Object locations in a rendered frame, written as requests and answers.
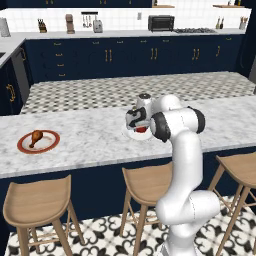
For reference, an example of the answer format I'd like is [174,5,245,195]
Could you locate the long navy base cupboard run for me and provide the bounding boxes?
[24,34,247,84]

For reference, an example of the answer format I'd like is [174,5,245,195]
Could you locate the navy wall cupboards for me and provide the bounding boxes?
[4,0,153,9]

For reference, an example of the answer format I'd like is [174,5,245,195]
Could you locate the black gas hob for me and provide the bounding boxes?
[173,27,218,35]

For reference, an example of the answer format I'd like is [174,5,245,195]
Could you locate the rail with hanging tools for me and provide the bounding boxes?
[80,11,100,29]

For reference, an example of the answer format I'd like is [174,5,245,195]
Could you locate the plain white plate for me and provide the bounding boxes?
[121,124,158,142]

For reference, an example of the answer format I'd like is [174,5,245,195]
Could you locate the black toaster oven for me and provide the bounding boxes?
[147,14,176,33]

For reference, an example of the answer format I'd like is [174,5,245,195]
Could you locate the wooden bar stool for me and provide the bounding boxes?
[206,151,256,256]
[118,161,175,256]
[2,174,86,256]

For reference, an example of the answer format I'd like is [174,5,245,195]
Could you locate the wooden wall shelf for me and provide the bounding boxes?
[212,3,246,9]
[151,3,176,9]

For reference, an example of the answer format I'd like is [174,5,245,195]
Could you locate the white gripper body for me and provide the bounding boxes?
[125,111,144,131]

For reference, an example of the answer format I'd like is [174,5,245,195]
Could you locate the red-rimmed white plate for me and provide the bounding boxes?
[16,129,62,155]

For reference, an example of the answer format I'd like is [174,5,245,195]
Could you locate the navy tall cabinet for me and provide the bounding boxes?
[235,0,256,80]

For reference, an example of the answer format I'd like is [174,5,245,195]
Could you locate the grey dishwasher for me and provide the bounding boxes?
[10,48,34,98]

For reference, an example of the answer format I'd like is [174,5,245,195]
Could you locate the wooden knife block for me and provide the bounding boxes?
[36,18,48,34]

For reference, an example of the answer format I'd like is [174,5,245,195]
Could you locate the navy island base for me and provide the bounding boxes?
[0,145,256,234]

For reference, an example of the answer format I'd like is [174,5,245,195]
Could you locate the red bell pepper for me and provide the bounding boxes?
[134,125,150,134]

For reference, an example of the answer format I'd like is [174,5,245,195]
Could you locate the pot with kitchen tools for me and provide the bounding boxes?
[238,16,250,31]

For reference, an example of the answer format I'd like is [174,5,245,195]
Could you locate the brown chicken drumstick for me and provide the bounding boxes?
[28,129,45,150]

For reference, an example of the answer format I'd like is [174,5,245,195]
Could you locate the navy cupboards beside dishwasher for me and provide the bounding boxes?
[0,58,25,117]

